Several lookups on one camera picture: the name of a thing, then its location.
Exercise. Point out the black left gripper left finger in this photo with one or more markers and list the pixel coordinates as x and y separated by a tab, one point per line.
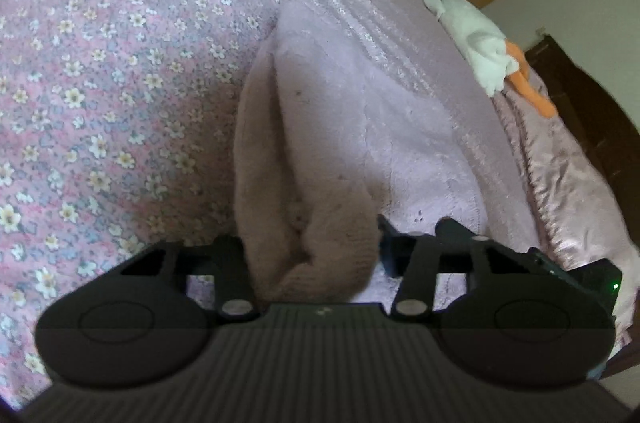
147	318

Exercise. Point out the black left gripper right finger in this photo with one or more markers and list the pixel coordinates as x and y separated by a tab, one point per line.
483	302

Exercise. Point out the pink knitted cardigan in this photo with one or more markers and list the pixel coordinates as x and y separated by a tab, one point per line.
325	144

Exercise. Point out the pink quilted blanket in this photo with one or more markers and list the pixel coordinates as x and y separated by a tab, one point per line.
577	217

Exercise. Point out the orange plush toy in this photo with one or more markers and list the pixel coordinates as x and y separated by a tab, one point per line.
519	80

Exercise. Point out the white plush toy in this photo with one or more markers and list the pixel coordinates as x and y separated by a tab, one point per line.
478	39

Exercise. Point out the pink floral bedspread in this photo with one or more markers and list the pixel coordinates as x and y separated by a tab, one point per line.
117	120

